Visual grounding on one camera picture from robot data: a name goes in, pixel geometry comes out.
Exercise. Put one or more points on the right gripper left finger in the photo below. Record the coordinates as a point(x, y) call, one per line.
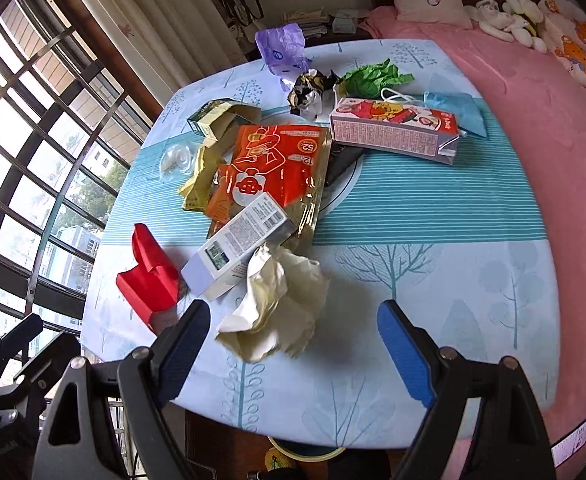
point(148, 378)

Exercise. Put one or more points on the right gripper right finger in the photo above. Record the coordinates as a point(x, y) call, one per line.
point(441, 379)

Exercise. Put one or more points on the red paper box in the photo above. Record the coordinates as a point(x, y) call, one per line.
point(151, 287)

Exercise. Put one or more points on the cream paper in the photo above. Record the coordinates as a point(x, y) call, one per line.
point(284, 296)

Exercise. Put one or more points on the yellow wrapper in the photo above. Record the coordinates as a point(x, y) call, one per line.
point(197, 189)

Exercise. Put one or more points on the white grey carton box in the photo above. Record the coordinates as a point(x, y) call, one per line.
point(221, 262)

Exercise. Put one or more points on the clear plastic bottle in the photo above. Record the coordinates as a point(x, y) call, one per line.
point(177, 160)

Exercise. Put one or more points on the pink cartoon carton box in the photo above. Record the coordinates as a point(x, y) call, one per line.
point(393, 127)

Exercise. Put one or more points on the orange foil snack bag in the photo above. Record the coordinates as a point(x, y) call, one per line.
point(288, 162)

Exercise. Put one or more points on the green chocolate box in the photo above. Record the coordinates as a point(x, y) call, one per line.
point(213, 118)

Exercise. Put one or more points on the blue face mask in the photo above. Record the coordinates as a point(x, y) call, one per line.
point(468, 116)

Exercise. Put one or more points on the green paper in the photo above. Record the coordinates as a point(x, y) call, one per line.
point(368, 81)

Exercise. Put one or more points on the black white wrapper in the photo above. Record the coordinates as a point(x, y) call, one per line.
point(306, 96)

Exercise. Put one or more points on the purple plastic bag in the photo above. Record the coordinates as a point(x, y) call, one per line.
point(283, 50)

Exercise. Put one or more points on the cream rim trash bin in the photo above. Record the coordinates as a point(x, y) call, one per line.
point(305, 453)

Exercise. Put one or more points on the tree print tablecloth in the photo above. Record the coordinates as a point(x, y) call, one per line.
point(462, 249)

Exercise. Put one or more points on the window metal grille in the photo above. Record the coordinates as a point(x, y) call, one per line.
point(69, 132)

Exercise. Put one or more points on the pink bed blanket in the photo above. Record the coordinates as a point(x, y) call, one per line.
point(543, 111)

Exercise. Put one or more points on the white plush toy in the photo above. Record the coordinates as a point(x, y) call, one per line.
point(515, 20)

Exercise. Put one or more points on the beige curtain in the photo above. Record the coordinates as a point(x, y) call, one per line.
point(168, 43)

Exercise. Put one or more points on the stack of books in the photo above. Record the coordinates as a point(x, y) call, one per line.
point(319, 23)

